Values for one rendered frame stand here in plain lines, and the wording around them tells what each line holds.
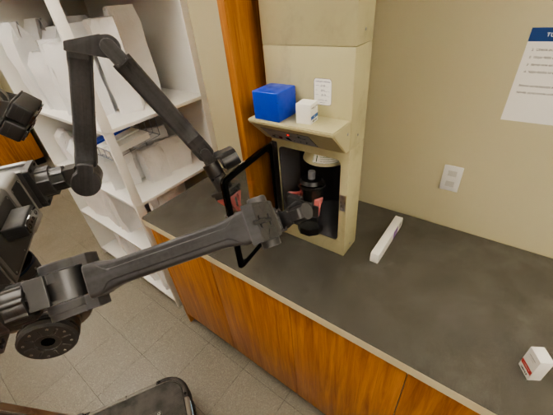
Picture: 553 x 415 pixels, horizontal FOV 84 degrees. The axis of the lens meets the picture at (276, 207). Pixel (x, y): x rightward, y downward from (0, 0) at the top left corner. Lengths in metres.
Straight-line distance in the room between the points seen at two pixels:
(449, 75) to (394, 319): 0.87
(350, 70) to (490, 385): 0.94
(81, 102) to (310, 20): 0.66
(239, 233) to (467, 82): 1.01
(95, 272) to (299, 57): 0.78
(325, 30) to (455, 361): 1.00
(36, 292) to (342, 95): 0.85
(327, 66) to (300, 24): 0.14
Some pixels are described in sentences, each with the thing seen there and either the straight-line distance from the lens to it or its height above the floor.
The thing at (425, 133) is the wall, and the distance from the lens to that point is 1.40.
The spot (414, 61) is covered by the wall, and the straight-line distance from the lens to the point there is 1.34.
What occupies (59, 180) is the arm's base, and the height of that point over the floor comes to 1.46.
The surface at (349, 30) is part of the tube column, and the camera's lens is 0.94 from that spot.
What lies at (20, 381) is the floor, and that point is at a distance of 2.71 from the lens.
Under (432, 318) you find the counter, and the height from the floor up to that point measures 0.94.
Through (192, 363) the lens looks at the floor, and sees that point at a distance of 2.21.
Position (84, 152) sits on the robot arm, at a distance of 1.05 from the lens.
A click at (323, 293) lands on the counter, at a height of 0.94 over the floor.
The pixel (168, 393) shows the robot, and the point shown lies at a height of 0.24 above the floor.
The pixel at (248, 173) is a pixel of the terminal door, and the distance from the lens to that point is 1.07.
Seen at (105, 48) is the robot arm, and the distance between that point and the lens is 0.98.
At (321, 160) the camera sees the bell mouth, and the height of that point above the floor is 1.34.
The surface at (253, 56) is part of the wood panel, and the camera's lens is 1.15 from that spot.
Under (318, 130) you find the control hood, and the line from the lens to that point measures 0.92.
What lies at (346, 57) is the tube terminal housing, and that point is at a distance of 0.95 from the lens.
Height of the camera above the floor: 1.85
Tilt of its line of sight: 36 degrees down
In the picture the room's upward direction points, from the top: 6 degrees counter-clockwise
